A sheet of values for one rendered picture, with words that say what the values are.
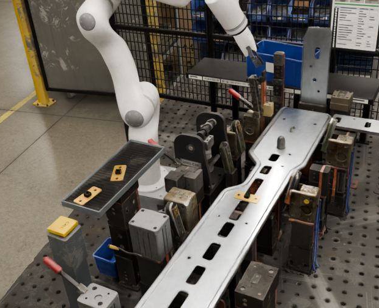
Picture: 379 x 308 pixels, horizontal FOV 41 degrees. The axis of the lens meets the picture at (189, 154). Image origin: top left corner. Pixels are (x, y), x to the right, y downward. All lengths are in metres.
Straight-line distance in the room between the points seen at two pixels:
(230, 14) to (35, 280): 1.17
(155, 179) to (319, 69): 0.82
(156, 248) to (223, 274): 0.20
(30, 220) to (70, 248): 2.03
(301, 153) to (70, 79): 3.07
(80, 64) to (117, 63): 2.66
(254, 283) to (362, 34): 1.39
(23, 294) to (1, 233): 1.51
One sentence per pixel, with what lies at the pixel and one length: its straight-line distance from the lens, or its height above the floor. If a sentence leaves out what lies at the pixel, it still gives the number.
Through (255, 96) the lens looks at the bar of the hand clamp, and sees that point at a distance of 2.01.
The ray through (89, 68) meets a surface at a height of 0.39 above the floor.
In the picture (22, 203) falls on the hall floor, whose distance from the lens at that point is 3.62.
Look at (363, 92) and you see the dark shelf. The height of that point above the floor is 1.03.
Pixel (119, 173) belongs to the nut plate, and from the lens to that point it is 1.56.
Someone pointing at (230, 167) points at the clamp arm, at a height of 1.01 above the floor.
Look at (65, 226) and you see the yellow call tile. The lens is 1.41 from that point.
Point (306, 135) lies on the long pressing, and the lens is 2.02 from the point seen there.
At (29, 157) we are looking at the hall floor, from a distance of 4.11.
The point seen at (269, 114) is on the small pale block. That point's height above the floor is 1.02.
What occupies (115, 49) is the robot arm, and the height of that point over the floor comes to 1.40.
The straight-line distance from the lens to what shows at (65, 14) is 4.41.
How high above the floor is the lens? 2.02
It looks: 32 degrees down
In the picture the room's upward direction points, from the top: 5 degrees counter-clockwise
